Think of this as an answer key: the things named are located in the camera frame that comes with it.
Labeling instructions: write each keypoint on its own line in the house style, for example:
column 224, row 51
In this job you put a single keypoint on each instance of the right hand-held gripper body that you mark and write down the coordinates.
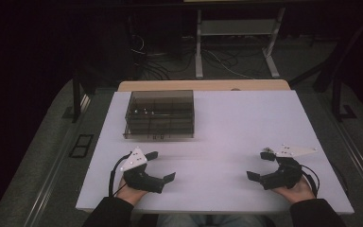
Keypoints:
column 285, row 176

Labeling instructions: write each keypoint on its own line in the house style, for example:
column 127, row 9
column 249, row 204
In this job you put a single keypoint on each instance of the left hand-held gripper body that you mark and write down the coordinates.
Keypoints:
column 140, row 179

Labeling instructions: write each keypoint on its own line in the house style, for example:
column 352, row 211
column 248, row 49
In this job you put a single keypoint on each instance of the person's left hand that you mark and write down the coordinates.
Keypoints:
column 132, row 195

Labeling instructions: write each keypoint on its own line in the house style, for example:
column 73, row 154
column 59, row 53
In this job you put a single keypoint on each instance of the person's right hand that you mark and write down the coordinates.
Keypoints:
column 299, row 193

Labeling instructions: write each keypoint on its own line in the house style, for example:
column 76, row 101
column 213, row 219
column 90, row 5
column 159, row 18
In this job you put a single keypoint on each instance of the dark clear plastic organizer box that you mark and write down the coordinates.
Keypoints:
column 160, row 115

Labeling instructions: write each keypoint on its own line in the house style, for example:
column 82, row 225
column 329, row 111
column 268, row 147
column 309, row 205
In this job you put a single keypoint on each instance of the wooden table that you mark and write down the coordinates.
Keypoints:
column 201, row 85

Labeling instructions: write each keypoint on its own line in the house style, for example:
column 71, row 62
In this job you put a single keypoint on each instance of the black metal stand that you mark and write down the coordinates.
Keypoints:
column 337, row 94
column 76, row 97

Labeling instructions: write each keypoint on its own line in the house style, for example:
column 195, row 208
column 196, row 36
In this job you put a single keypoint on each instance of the grey metal table stand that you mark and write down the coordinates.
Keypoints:
column 239, row 28

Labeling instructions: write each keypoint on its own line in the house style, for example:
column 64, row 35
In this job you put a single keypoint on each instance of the black rectangular floor frame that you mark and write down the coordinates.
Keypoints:
column 82, row 145

